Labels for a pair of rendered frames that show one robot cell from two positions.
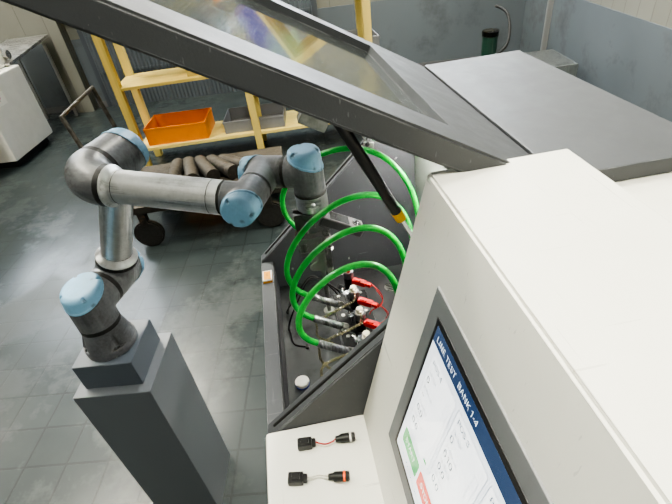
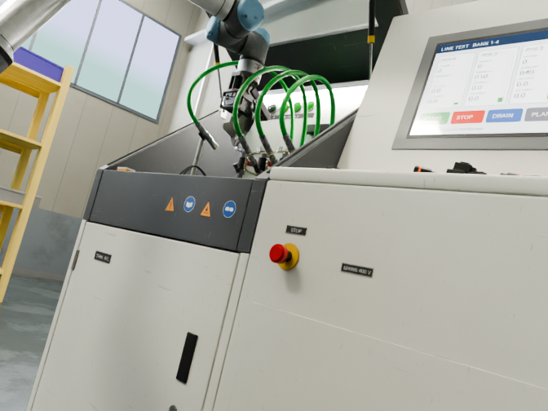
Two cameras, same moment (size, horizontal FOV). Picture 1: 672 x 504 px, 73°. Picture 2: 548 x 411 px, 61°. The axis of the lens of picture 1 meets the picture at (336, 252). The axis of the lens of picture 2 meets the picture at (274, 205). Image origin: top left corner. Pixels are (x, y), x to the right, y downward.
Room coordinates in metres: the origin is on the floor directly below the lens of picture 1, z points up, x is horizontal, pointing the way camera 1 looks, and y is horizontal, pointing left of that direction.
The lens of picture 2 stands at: (-0.13, 0.86, 0.76)
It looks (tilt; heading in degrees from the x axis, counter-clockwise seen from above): 8 degrees up; 315
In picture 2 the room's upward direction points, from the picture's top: 13 degrees clockwise
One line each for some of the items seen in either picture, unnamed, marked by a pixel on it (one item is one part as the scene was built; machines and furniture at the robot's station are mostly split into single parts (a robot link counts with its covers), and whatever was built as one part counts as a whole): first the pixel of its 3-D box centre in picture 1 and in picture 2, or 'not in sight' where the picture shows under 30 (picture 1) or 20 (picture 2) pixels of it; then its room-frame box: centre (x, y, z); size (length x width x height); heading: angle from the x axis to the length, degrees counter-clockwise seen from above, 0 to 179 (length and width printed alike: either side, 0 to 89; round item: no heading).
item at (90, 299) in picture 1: (89, 301); not in sight; (1.00, 0.71, 1.07); 0.13 x 0.12 x 0.14; 163
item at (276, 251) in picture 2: not in sight; (281, 254); (0.47, 0.22, 0.80); 0.05 x 0.04 x 0.05; 4
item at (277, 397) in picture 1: (276, 345); (164, 205); (0.92, 0.21, 0.87); 0.62 x 0.04 x 0.16; 4
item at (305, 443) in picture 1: (326, 440); not in sight; (0.52, 0.07, 0.99); 0.12 x 0.02 x 0.02; 90
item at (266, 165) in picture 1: (262, 175); (227, 32); (0.94, 0.14, 1.41); 0.11 x 0.11 x 0.08; 73
